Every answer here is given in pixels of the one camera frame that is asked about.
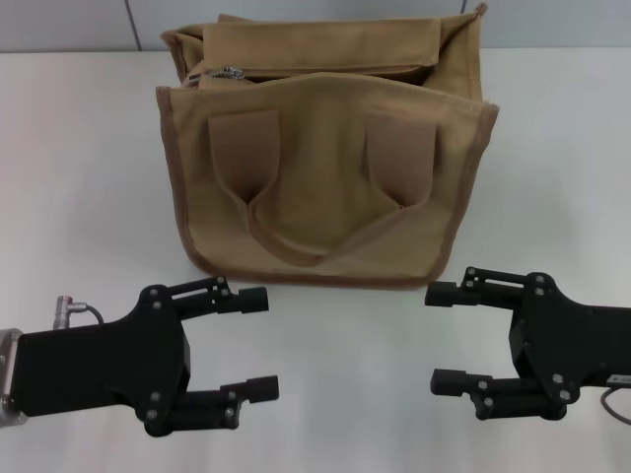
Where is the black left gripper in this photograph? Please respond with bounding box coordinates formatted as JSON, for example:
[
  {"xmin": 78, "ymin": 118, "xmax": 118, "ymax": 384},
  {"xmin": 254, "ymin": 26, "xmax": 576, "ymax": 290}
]
[{"xmin": 9, "ymin": 276, "xmax": 281, "ymax": 438}]

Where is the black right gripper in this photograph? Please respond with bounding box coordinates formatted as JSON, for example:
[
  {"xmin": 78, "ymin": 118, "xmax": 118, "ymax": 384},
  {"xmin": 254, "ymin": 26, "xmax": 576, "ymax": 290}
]
[{"xmin": 424, "ymin": 265, "xmax": 631, "ymax": 423}]

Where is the khaki canvas food bag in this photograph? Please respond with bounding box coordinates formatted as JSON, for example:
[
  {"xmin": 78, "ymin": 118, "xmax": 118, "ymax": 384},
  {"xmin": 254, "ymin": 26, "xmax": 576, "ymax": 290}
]
[{"xmin": 155, "ymin": 2, "xmax": 499, "ymax": 290}]

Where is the silver metal zipper pull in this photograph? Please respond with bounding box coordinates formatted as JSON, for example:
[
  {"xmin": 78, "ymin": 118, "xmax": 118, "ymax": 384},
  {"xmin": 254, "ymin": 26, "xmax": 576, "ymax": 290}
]
[{"xmin": 204, "ymin": 65, "xmax": 246, "ymax": 82}]

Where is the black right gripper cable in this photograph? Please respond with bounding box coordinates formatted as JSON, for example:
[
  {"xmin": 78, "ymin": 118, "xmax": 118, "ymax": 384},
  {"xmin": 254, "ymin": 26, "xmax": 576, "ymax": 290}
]
[{"xmin": 597, "ymin": 383, "xmax": 631, "ymax": 426}]

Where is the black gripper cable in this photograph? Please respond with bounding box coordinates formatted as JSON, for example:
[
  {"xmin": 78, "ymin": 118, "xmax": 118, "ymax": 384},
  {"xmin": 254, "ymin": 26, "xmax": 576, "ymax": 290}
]
[
  {"xmin": 597, "ymin": 383, "xmax": 631, "ymax": 426},
  {"xmin": 54, "ymin": 294, "xmax": 107, "ymax": 329}
]

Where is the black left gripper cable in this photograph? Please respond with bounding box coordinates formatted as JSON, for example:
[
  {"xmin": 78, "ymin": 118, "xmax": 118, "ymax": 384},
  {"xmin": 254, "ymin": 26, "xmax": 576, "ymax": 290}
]
[{"xmin": 54, "ymin": 294, "xmax": 107, "ymax": 329}]

